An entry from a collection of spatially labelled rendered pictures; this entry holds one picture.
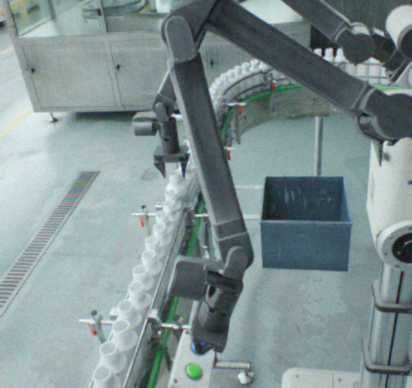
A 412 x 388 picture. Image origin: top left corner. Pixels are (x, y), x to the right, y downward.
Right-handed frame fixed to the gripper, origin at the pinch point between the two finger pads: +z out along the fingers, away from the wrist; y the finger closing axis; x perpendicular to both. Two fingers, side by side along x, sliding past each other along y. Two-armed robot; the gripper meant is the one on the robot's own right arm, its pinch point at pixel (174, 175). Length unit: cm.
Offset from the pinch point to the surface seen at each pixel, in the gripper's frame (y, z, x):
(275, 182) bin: -30, 27, -39
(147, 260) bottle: -0.7, 3.1, 37.4
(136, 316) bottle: -2, 6, 54
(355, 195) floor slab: -81, 119, -170
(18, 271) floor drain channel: 134, 120, -78
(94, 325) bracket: 10, 11, 53
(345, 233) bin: -55, 28, -9
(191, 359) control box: -17, 8, 63
